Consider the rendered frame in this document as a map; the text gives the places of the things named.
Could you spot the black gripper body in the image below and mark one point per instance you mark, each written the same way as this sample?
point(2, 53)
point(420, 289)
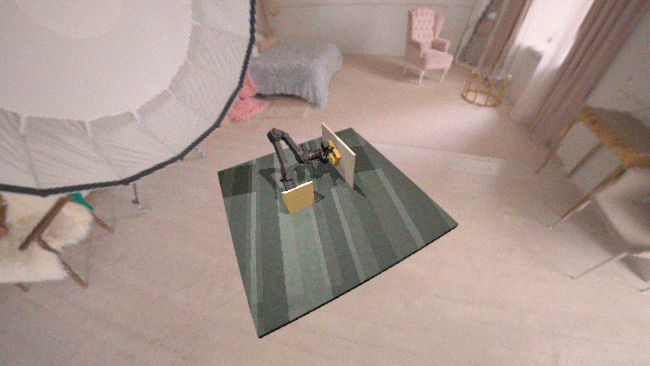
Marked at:
point(320, 151)

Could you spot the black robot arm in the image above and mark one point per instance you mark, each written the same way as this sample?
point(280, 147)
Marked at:
point(287, 171)

